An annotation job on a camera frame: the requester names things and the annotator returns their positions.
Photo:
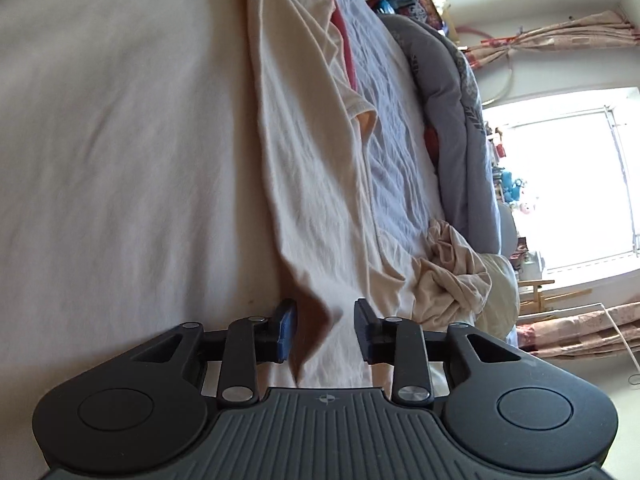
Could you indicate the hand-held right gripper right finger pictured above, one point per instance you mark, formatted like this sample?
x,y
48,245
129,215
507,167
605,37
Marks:
x,y
361,332

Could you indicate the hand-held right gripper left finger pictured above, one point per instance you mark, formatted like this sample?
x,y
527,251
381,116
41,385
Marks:
x,y
287,330

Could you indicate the peach t-shirt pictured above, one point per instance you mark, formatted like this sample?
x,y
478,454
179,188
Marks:
x,y
150,160

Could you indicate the beige crumpled garment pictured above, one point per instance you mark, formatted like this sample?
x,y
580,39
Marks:
x,y
450,280

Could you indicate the cream pillow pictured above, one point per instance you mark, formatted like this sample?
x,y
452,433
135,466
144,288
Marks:
x,y
502,300

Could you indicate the wooden easel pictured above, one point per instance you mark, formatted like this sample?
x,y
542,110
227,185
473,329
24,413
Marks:
x,y
545,295

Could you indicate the grey patterned duvet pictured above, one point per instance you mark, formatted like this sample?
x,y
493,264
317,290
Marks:
x,y
460,160

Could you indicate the small red cloth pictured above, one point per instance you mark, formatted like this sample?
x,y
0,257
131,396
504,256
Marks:
x,y
430,142

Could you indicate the blue plush toy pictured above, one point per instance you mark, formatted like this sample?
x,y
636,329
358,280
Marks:
x,y
510,185

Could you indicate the floral curtain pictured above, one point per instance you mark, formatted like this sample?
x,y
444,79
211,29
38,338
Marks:
x,y
550,35
575,330

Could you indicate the white hoop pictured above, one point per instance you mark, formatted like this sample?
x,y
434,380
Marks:
x,y
512,77

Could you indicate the colourful patterned box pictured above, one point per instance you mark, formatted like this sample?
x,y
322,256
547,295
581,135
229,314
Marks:
x,y
425,2

